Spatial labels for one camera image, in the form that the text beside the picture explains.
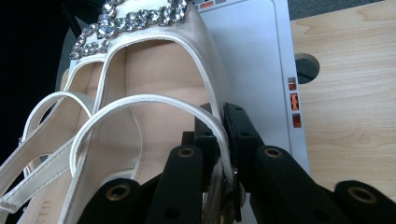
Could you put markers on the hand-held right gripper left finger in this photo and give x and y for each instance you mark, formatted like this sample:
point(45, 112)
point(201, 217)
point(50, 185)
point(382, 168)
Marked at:
point(207, 149)

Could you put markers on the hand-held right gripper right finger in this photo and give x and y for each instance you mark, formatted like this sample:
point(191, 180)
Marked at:
point(243, 140)

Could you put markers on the grey and orange shoe box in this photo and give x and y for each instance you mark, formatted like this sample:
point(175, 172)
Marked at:
point(255, 62)

